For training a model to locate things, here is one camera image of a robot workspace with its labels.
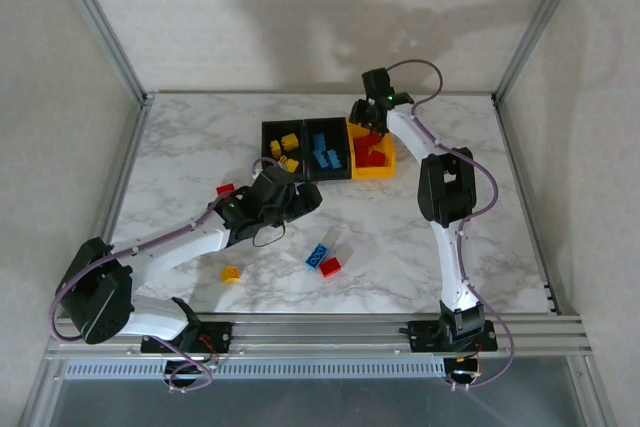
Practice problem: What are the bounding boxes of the long blue lego brick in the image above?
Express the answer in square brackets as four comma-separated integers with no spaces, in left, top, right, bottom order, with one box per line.
[304,242,332,271]

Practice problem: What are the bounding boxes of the black container for blue bricks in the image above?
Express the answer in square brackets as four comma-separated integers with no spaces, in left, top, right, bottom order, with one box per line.
[303,116,352,182]

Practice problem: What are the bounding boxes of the yellow plastic bin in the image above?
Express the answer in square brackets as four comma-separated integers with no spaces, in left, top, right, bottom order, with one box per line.
[347,116,398,181]

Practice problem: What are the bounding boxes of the black container for yellow bricks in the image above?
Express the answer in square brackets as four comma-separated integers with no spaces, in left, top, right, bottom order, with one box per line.
[260,119,307,183]

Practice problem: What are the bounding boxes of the thin black left camera cable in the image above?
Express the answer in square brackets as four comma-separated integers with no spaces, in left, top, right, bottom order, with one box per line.
[251,222,287,249]

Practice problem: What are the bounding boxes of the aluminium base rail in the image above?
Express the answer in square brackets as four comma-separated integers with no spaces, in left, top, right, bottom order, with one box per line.
[43,313,595,361]

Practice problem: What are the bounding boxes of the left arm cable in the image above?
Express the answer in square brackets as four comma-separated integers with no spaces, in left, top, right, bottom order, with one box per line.
[48,156,281,393]

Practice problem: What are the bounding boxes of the grey slotted cable duct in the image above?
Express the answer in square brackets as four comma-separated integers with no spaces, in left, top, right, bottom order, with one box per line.
[63,359,447,380]

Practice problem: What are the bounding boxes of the aluminium side rail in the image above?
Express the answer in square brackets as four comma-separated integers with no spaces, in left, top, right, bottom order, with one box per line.
[99,95,155,248]
[492,95,560,314]

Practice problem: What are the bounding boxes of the aluminium frame post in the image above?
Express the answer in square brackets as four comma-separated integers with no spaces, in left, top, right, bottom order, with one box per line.
[44,0,154,104]
[491,0,594,102]

